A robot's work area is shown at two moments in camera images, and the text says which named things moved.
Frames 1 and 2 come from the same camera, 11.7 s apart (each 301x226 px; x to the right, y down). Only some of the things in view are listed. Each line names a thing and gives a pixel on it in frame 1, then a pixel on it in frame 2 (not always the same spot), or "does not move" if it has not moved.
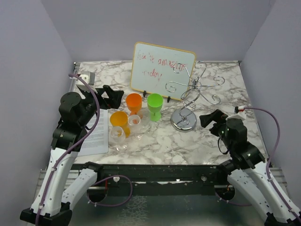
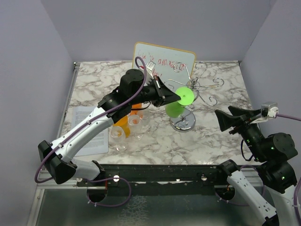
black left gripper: (114, 99) -> (164, 95)
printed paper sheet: (97, 141) does not move
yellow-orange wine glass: (121, 118) does not move
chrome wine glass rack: (184, 119) does not move
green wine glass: (154, 103) -> (175, 109)
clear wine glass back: (145, 115) does not move
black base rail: (152, 179) does not move
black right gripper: (217, 116) -> (225, 120)
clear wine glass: (137, 129) does not move
